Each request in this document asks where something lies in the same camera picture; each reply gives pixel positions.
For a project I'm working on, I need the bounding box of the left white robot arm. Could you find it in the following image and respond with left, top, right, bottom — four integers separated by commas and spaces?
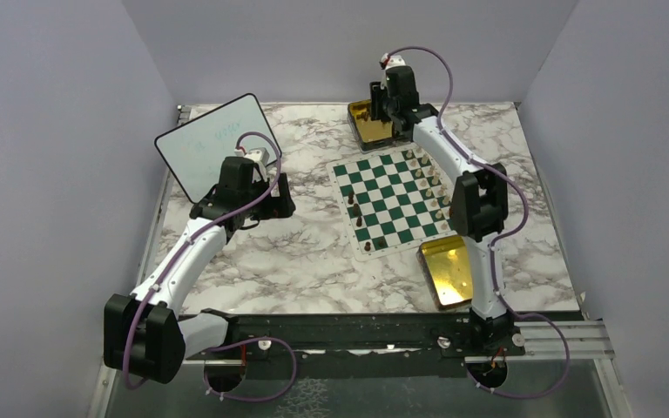
103, 154, 295, 389

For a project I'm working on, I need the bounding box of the small whiteboard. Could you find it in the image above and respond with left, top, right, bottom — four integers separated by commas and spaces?
154, 93, 280, 203

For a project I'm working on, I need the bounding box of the white chess pieces group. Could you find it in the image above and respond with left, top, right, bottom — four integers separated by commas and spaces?
399, 147, 452, 237

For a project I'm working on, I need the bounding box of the green white chess board mat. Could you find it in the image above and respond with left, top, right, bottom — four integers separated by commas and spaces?
327, 145, 456, 262

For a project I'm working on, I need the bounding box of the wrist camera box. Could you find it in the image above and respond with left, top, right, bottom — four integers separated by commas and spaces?
235, 146, 270, 182
380, 54, 407, 71

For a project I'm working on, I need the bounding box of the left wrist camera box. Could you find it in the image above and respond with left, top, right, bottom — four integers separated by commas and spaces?
235, 146, 270, 182

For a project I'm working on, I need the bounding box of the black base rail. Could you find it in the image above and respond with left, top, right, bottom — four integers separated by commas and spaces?
192, 313, 525, 380

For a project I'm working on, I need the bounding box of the tin with dark pieces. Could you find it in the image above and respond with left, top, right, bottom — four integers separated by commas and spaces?
347, 99, 411, 153

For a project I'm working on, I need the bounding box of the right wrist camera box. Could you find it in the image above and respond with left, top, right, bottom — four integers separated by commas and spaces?
380, 54, 407, 71

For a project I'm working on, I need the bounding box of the empty gold tin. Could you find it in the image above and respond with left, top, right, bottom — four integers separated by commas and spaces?
416, 233, 507, 312

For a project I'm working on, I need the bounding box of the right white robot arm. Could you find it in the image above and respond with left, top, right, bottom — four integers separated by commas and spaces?
370, 57, 514, 354

